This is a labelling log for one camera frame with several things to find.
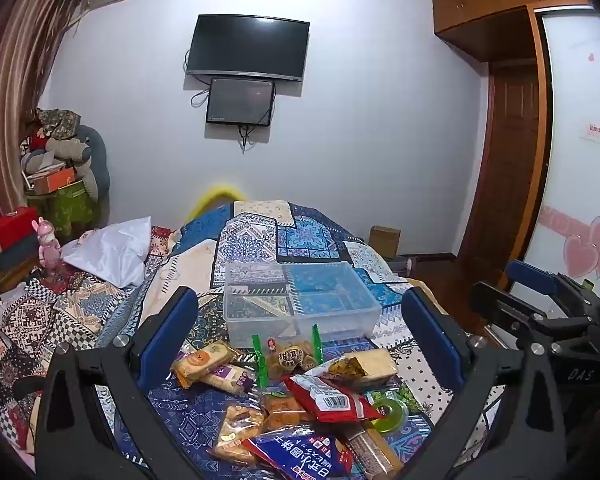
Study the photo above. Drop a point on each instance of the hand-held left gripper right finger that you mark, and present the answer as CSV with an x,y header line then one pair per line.
x,y
427,327

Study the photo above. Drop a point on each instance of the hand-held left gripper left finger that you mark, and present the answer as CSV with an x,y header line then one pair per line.
x,y
172,327

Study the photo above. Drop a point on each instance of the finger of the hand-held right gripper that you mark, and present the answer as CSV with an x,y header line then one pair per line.
x,y
530,276
500,302

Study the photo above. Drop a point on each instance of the orange label cracker packet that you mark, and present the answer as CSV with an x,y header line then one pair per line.
x,y
202,360

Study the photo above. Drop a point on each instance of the yellow white snack packet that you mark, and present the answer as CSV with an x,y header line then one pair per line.
x,y
365,367

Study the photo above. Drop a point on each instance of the purple label cracker packet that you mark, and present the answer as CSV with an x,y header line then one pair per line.
x,y
230,377

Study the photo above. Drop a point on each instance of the green round jelly cup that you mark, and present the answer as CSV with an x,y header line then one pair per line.
x,y
387,412

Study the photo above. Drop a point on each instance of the green-edged clear snack bag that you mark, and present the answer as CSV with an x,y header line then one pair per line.
x,y
287,357

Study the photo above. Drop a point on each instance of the red snack packet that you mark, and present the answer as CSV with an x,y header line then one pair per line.
x,y
330,400

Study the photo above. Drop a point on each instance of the clear pastry packet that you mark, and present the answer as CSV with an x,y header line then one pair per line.
x,y
237,432

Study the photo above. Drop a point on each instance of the clear plastic container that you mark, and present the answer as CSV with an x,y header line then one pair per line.
x,y
300,305

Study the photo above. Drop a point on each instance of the long biscuit packet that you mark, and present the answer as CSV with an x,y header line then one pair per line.
x,y
375,455

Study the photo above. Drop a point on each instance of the clear packet orange snack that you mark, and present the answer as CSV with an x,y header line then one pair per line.
x,y
285,410

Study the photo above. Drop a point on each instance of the blue snack bag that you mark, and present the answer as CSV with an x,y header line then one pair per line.
x,y
300,457

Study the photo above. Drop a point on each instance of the brown cardboard box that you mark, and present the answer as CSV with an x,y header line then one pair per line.
x,y
385,241

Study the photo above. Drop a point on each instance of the white pillow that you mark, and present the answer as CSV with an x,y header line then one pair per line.
x,y
112,250

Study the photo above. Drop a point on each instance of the white sliding wardrobe door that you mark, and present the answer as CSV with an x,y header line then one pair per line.
x,y
575,175

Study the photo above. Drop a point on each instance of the brown wooden door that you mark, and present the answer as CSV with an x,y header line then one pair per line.
x,y
505,160

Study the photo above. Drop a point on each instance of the checked patchwork bedsheet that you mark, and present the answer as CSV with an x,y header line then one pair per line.
x,y
45,320

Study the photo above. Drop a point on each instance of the yellow curved object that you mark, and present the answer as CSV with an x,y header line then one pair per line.
x,y
215,195

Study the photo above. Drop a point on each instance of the pink bunny toy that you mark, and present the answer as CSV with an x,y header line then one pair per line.
x,y
49,245

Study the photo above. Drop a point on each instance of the blue patchwork blanket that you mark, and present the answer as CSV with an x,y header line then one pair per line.
x,y
300,237

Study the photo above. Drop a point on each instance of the red white door sticker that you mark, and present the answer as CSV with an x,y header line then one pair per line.
x,y
592,132

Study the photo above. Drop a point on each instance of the grey box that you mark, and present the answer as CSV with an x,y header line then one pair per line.
x,y
15,257

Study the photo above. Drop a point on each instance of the orange cardboard box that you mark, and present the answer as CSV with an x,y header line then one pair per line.
x,y
55,180

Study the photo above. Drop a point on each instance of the red box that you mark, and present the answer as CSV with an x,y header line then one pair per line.
x,y
12,227

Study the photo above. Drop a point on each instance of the grey plush toy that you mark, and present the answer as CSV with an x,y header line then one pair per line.
x,y
92,155

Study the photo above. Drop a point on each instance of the camouflage cloth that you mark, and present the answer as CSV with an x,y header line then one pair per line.
x,y
60,121

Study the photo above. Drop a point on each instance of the wooden overhead cabinet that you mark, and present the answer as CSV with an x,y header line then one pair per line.
x,y
495,15

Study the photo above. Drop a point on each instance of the striped curtain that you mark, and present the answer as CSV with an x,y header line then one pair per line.
x,y
15,85

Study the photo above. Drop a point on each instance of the small black wall monitor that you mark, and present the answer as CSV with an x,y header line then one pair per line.
x,y
240,101

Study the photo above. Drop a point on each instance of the large black wall television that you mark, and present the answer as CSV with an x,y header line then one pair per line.
x,y
247,47

